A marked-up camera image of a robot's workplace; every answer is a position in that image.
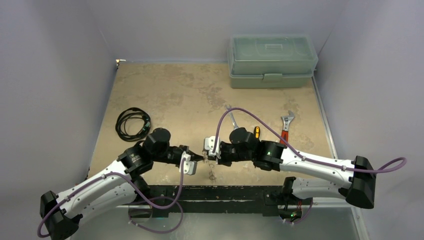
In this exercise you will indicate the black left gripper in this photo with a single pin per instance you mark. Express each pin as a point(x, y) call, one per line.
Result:
point(196, 157)

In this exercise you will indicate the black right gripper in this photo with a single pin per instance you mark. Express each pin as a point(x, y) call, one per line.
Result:
point(219, 161)

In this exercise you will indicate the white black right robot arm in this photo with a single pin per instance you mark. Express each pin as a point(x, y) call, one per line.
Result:
point(350, 180)

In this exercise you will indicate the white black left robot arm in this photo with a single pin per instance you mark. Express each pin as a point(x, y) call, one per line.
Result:
point(62, 212)

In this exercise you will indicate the small silver open-end wrench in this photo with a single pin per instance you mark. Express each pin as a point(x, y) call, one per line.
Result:
point(234, 123)

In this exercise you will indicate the green translucent plastic toolbox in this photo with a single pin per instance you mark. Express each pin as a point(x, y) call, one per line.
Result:
point(270, 61)

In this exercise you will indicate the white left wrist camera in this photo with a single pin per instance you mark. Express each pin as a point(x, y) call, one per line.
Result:
point(188, 165)

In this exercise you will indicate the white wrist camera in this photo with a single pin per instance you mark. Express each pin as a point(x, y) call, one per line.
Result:
point(211, 145)
point(188, 165)

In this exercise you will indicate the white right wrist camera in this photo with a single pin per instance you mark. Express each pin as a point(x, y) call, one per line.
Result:
point(211, 145)

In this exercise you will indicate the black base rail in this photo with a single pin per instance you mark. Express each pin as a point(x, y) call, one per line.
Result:
point(266, 200)

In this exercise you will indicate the screwdriver black yellow handle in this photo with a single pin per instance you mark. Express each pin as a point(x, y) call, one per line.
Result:
point(257, 132)

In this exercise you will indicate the adjustable wrench red handle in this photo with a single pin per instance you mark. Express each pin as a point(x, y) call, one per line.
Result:
point(286, 123)

